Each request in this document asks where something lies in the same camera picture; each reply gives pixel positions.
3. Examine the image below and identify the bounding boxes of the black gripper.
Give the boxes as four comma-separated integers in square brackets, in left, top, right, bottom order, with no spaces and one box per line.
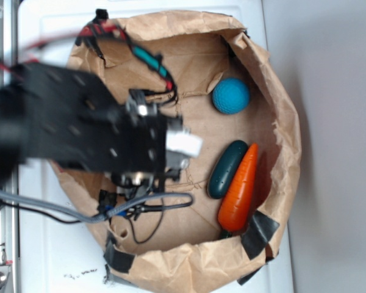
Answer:
[110,89,202,190]

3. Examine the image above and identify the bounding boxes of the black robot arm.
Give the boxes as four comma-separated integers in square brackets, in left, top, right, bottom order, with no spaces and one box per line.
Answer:
[0,63,203,188]

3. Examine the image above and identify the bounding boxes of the dark green plastic cucumber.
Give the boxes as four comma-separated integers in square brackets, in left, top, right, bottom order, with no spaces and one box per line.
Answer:
[207,140,248,200]

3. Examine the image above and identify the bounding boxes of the blue dimpled ball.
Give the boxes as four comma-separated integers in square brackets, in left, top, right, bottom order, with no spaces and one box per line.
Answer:
[212,78,251,115]

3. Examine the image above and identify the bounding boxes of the brown paper bag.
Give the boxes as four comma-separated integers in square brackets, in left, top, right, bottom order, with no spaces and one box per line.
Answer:
[50,10,303,293]

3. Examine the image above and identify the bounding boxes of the orange plastic carrot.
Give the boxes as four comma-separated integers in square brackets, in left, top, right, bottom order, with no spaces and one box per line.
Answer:
[217,143,259,234]

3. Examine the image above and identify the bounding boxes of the black tape front left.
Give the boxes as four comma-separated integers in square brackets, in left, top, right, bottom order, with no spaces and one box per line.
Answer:
[103,233,137,288]

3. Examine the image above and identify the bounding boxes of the black tape back corner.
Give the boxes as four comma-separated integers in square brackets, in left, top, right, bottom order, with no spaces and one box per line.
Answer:
[241,211,280,259]

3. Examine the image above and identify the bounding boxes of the grey braided cable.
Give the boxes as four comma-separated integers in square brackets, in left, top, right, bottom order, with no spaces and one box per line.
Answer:
[0,186,193,225]

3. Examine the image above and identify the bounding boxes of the black thin cable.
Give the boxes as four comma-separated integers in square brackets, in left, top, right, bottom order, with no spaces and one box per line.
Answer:
[18,195,168,244]

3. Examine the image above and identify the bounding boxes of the red and teal wire bundle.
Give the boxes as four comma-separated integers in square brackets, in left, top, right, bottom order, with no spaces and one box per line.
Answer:
[0,9,179,104]

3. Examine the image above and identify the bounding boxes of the aluminium extrusion rail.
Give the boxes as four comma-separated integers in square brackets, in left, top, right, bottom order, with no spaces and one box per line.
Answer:
[0,0,21,293]

